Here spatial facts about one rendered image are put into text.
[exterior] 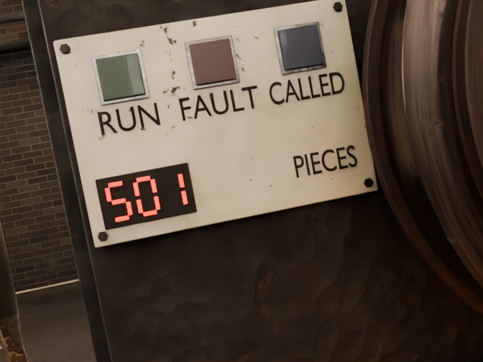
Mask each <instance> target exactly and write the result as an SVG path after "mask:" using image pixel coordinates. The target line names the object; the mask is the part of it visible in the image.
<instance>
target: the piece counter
mask: <svg viewBox="0 0 483 362"><path fill-rule="evenodd" d="M178 178H179V182H180V187H185V186H184V182H183V175H182V174H180V175H178ZM146 180H150V181H151V185H152V191H153V192H157V188H156V184H155V179H153V180H151V179H150V176H146V177H139V178H137V182H142V181H146ZM137 182H136V183H133V186H134V192H135V196H138V195H139V188H138V184H137ZM120 185H122V181H120V182H113V183H109V187H116V186H120ZM105 191H106V198H107V201H111V194H110V190H109V188H105ZM181 193H182V197H183V204H188V201H187V197H186V193H185V191H182V192H181ZM154 199H155V206H156V210H159V209H160V203H159V199H158V196H156V197H154ZM119 203H126V207H127V211H128V215H126V216H122V217H118V218H115V219H116V222H119V221H125V220H129V215H132V207H131V203H130V202H126V200H125V198H123V199H119V200H112V205H116V204H119ZM137 207H138V211H139V213H143V214H144V216H148V215H154V214H157V211H156V210H151V211H147V212H143V210H142V203H141V200H137Z"/></svg>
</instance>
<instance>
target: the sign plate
mask: <svg viewBox="0 0 483 362"><path fill-rule="evenodd" d="M313 24H316V25H317V28H318V36H319V40H320V44H321V52H322V56H323V64H322V65H317V66H312V67H307V68H299V69H295V70H287V71H286V70H285V69H284V64H283V60H282V53H281V48H280V41H279V37H278V31H279V30H281V29H290V28H295V27H304V26H308V25H313ZM227 38H229V40H230V44H231V51H232V55H233V60H234V67H235V71H236V79H235V80H228V81H223V82H218V83H210V84H205V85H196V80H195V76H194V72H193V65H192V61H191V56H190V50H189V45H190V44H195V43H200V42H208V41H214V40H222V39H227ZM53 44H54V48H55V55H56V58H57V65H58V69H59V73H60V79H61V83H62V87H63V94H64V98H65V104H66V108H67V112H68V118H69V122H70V129H71V133H72V137H73V143H74V147H75V153H76V157H77V161H78V168H79V172H80V178H81V182H82V186H83V192H84V196H85V200H86V207H87V211H88V217H89V221H90V224H91V231H92V235H93V242H94V246H95V247H96V248H99V247H102V246H109V245H113V244H117V243H124V242H127V241H134V240H137V239H141V238H148V237H152V236H158V235H162V234H166V233H172V232H176V231H183V230H187V229H191V228H197V227H201V226H207V225H211V224H215V223H222V222H226V221H232V220H236V219H240V218H246V217H250V216H254V215H261V214H265V213H271V212H275V211H279V210H285V209H289V208H296V207H300V206H304V205H310V204H314V203H320V202H324V201H328V200H335V199H339V198H345V197H349V196H352V195H359V194H363V193H367V192H374V191H377V189H378V188H377V180H376V175H375V171H374V163H373V159H372V153H371V150H370V147H369V140H368V136H367V128H366V124H365V118H364V106H363V101H362V94H361V89H360V84H359V77H358V72H357V65H356V60H355V56H354V48H353V44H352V39H351V32H350V27H349V19H348V15H347V10H346V2H345V0H318V1H309V2H304V3H299V4H291V5H285V6H276V7H272V8H266V9H258V10H252V11H243V12H239V13H233V14H225V15H219V16H214V17H206V18H200V19H192V20H186V21H181V22H173V23H167V24H158V25H154V26H148V27H140V28H134V29H125V30H121V31H115V32H107V33H101V34H92V35H88V36H82V37H74V38H69V39H63V40H55V41H54V42H53ZM132 53H138V56H139V62H140V66H141V70H142V77H143V81H144V88H145V92H146V94H145V95H142V96H134V97H129V98H121V99H116V100H112V101H104V99H103V95H102V91H101V84H100V80H99V76H98V70H97V66H96V59H100V58H105V57H113V56H118V55H127V54H132ZM180 174H182V175H183V182H184V186H185V187H180V182H179V178H178V175H180ZM146 176H149V177H150V179H151V180H153V179H155V184H156V188H157V192H153V191H152V185H151V181H150V180H146V181H142V182H137V178H139V177H146ZM120 181H122V185H120V186H116V187H109V183H113V182H120ZM136 182H137V184H138V188H139V195H138V196H135V192H134V186H133V183H136ZM105 188H109V190H110V194H111V201H107V198H106V191H105ZM182 191H185V193H186V197H187V201H188V204H183V197H182V193H181V192H182ZM156 196H158V199H159V203H160V209H159V210H156V206H155V199H154V197H156ZM123 198H125V200H126V202H130V203H131V207H132V215H129V220H125V221H119V222H116V219H115V218H118V217H122V216H126V215H128V211H127V204H126V203H119V204H116V205H112V200H119V199H123ZM137 200H141V203H142V210H143V212H147V211H151V210H156V211H157V214H154V215H148V216H144V214H143V213H139V211H138V207H137Z"/></svg>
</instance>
